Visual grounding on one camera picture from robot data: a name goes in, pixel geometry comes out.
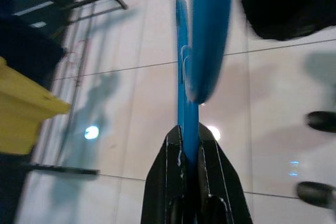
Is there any yellow t-shirt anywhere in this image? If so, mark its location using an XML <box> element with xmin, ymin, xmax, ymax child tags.
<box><xmin>0</xmin><ymin>55</ymin><xmax>72</xmax><ymax>156</ymax></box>

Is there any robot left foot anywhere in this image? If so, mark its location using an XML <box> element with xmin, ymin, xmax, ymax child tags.
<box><xmin>296</xmin><ymin>180</ymin><xmax>336</xmax><ymax>207</ymax></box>

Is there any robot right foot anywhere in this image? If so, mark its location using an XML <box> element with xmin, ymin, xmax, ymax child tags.
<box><xmin>306</xmin><ymin>110</ymin><xmax>336</xmax><ymax>133</ymax></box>

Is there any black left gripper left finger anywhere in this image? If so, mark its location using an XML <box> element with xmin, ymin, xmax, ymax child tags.
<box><xmin>140</xmin><ymin>125</ymin><xmax>189</xmax><ymax>224</ymax></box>

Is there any black t-shirt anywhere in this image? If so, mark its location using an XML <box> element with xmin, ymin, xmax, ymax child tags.
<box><xmin>237</xmin><ymin>0</ymin><xmax>336</xmax><ymax>42</ymax></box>

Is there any blue plastic hanger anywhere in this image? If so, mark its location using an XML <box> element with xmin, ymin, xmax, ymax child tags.
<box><xmin>174</xmin><ymin>0</ymin><xmax>235</xmax><ymax>177</ymax></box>

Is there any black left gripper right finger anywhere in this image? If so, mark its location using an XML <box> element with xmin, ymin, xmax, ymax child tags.
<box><xmin>196</xmin><ymin>122</ymin><xmax>254</xmax><ymax>224</ymax></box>

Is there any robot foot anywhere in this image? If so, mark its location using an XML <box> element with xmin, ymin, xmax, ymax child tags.
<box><xmin>306</xmin><ymin>110</ymin><xmax>336</xmax><ymax>133</ymax></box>
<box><xmin>296</xmin><ymin>180</ymin><xmax>336</xmax><ymax>207</ymax></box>

